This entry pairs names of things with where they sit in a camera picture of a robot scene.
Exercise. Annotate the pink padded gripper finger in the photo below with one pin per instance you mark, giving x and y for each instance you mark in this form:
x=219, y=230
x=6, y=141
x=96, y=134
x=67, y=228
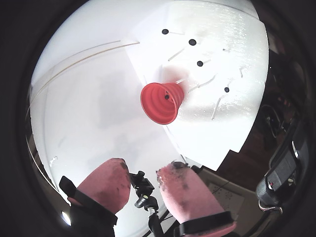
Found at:
x=103, y=182
x=187, y=192

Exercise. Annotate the black tripod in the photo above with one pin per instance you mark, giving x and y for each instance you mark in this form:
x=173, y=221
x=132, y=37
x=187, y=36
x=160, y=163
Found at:
x=144, y=187

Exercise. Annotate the red collapsible cup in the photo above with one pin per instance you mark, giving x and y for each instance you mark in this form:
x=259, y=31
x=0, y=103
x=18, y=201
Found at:
x=153, y=106

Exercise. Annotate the white stick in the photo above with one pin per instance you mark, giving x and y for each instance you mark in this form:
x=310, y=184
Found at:
x=176, y=32
x=240, y=72
x=176, y=53
x=181, y=81
x=216, y=108
x=207, y=81
x=193, y=88
x=207, y=61
x=226, y=50

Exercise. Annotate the thin wooden dowel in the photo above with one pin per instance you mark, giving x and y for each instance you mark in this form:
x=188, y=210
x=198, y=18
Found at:
x=81, y=59

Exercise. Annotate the white foam board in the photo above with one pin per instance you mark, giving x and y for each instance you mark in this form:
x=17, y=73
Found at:
x=222, y=128

